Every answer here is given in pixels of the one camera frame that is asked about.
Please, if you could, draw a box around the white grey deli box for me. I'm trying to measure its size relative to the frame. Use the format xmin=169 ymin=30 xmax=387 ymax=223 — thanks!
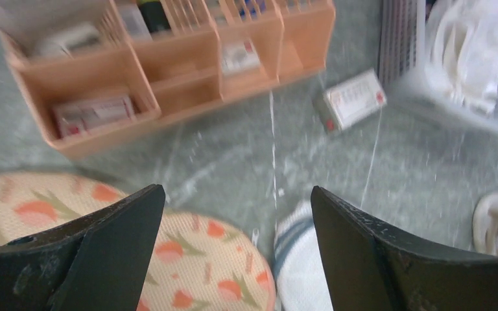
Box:
xmin=313 ymin=69 xmax=387 ymax=133

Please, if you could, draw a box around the flat red white box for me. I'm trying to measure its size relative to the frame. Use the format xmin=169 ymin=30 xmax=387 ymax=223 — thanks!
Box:
xmin=53 ymin=95 xmax=137 ymax=139

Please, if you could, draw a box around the orange plastic file organizer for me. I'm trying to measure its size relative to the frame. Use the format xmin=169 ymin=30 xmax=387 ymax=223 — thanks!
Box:
xmin=0 ymin=1 xmax=336 ymax=159

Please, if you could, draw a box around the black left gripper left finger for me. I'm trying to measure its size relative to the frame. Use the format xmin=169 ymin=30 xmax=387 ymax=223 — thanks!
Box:
xmin=0 ymin=184 xmax=165 ymax=310

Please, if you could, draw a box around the white mesh laundry bag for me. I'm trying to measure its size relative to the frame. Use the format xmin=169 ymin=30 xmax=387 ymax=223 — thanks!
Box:
xmin=272 ymin=200 xmax=333 ymax=310

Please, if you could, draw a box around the floral peach bra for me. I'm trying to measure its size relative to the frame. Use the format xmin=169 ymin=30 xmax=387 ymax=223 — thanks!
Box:
xmin=0 ymin=172 xmax=276 ymax=310

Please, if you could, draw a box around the small white staples box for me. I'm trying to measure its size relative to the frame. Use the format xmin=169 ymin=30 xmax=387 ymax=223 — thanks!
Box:
xmin=220 ymin=40 xmax=261 ymax=76

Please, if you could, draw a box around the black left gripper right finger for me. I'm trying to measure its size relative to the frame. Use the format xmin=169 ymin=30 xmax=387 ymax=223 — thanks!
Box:
xmin=311 ymin=186 xmax=498 ymax=310

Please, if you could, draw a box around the white plastic basket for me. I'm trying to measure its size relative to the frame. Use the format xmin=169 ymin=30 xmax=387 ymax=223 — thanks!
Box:
xmin=378 ymin=1 xmax=498 ymax=135

